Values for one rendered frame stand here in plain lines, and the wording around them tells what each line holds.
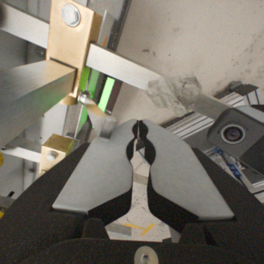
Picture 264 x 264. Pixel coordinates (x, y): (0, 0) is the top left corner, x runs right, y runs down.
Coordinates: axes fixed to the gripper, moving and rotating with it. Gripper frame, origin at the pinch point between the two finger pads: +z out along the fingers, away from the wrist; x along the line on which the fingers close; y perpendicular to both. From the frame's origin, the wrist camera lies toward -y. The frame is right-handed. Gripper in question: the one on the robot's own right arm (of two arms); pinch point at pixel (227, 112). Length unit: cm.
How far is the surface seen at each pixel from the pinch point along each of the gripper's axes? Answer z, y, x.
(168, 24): 83, -7, 19
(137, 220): 83, 64, -190
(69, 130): 12.5, -30.9, -26.2
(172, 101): -4.2, -12.4, -1.2
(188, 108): -4.4, -9.7, -1.2
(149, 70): -3.5, -17.7, 1.4
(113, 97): 12.3, -21.5, -10.4
